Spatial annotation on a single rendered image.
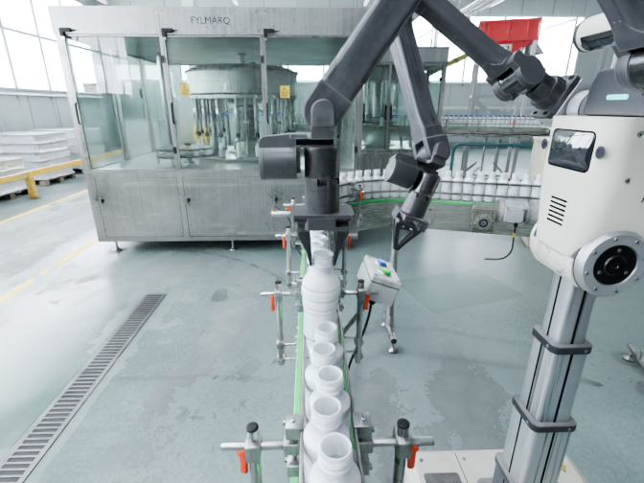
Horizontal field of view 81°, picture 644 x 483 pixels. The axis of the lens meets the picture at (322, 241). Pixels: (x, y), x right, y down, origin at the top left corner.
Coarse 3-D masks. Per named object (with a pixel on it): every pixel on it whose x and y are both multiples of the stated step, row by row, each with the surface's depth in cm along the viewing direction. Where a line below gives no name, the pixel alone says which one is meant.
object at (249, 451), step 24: (288, 240) 136; (288, 264) 140; (288, 288) 143; (360, 288) 94; (360, 312) 96; (360, 336) 99; (360, 360) 102; (288, 432) 50; (360, 432) 50; (240, 456) 52; (288, 456) 54; (408, 456) 52
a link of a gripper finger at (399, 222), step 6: (396, 210) 94; (396, 216) 93; (396, 222) 91; (402, 222) 91; (408, 222) 92; (396, 228) 92; (402, 228) 92; (408, 228) 93; (414, 228) 92; (396, 234) 93; (414, 234) 92; (396, 240) 94; (408, 240) 94; (396, 246) 95
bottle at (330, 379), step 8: (320, 368) 54; (328, 368) 54; (336, 368) 54; (320, 376) 54; (328, 376) 55; (336, 376) 54; (320, 384) 52; (328, 384) 51; (336, 384) 52; (312, 392) 56; (320, 392) 52; (328, 392) 52; (336, 392) 52; (344, 392) 55; (312, 400) 54; (344, 400) 53; (344, 408) 53; (344, 416) 53
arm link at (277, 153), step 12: (312, 108) 54; (324, 108) 54; (312, 120) 54; (324, 120) 54; (300, 132) 61; (312, 132) 55; (324, 132) 55; (264, 144) 58; (276, 144) 58; (288, 144) 58; (264, 156) 57; (276, 156) 57; (288, 156) 57; (264, 168) 58; (276, 168) 58; (288, 168) 58
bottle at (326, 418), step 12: (324, 396) 49; (312, 408) 47; (324, 408) 49; (336, 408) 48; (312, 420) 47; (324, 420) 46; (336, 420) 46; (312, 432) 47; (324, 432) 46; (348, 432) 49; (312, 444) 47; (312, 456) 47
